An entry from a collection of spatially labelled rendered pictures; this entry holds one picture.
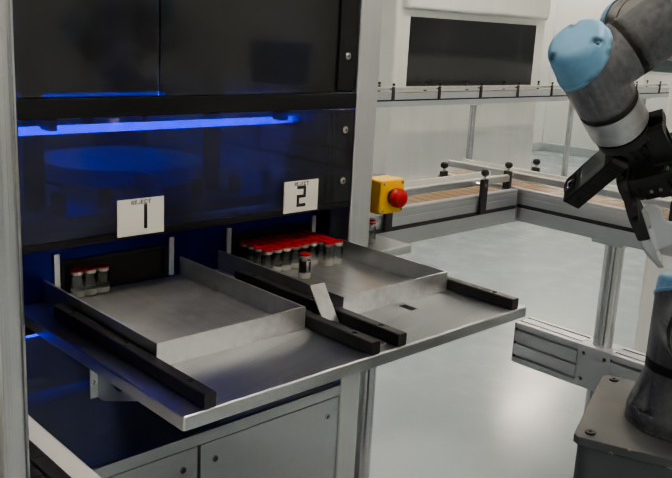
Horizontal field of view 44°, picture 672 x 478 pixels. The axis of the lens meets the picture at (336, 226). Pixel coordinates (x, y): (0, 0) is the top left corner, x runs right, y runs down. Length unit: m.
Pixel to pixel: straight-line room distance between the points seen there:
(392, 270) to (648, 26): 0.76
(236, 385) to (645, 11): 0.67
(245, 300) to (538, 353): 1.21
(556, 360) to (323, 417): 0.83
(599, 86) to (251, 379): 0.56
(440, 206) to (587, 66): 1.10
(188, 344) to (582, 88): 0.60
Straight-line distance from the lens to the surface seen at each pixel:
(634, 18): 1.05
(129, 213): 1.37
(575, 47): 1.01
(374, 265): 1.63
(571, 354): 2.36
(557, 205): 2.27
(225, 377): 1.12
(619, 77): 1.04
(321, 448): 1.82
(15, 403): 0.73
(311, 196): 1.59
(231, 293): 1.42
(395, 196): 1.72
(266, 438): 1.70
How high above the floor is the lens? 1.33
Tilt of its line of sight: 13 degrees down
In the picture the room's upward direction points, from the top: 3 degrees clockwise
